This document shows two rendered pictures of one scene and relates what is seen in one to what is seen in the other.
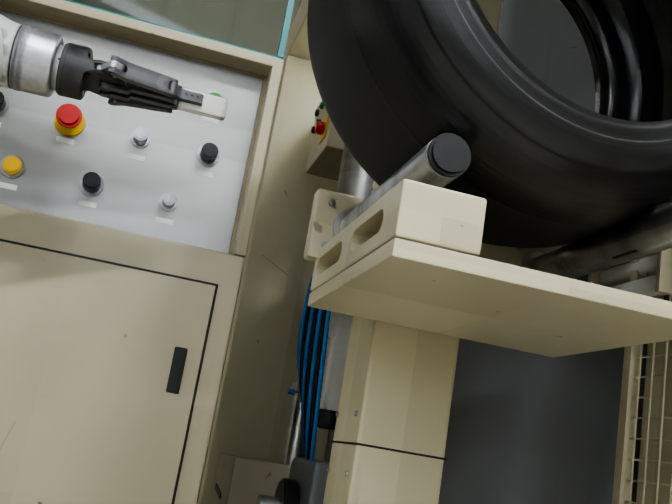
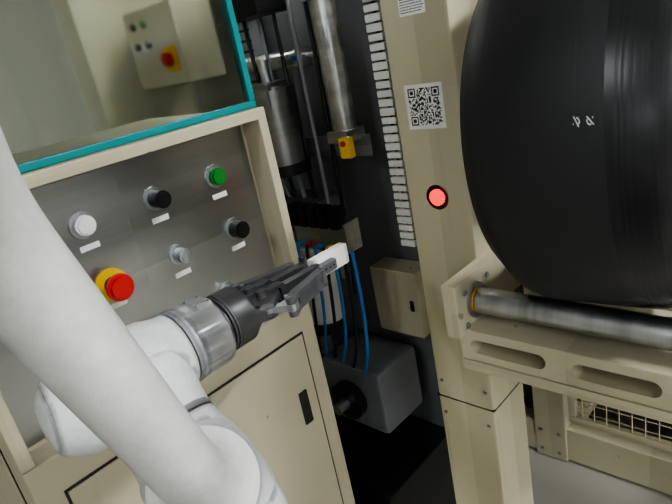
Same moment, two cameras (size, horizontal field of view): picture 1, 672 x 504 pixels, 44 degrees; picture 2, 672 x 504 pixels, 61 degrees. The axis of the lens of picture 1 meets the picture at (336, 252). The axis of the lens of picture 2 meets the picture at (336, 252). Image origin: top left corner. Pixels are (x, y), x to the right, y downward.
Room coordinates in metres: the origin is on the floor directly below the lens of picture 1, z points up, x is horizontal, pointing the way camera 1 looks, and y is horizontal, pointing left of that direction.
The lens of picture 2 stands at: (0.47, 0.61, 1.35)
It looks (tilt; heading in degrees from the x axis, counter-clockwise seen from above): 20 degrees down; 329
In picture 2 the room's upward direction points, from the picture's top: 12 degrees counter-clockwise
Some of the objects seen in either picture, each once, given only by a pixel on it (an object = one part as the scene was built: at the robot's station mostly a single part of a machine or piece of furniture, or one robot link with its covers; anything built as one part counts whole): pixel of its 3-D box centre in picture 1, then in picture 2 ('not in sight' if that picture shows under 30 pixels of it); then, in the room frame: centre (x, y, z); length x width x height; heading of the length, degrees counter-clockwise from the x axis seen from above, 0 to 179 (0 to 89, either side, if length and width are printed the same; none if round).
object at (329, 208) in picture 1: (445, 253); (508, 265); (1.14, -0.15, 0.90); 0.40 x 0.03 x 0.10; 103
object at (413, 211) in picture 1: (384, 252); (576, 353); (0.94, -0.06, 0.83); 0.36 x 0.09 x 0.06; 13
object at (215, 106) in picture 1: (202, 103); (330, 261); (1.13, 0.23, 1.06); 0.07 x 0.01 x 0.03; 103
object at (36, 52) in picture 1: (39, 62); (198, 336); (1.09, 0.45, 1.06); 0.09 x 0.06 x 0.09; 13
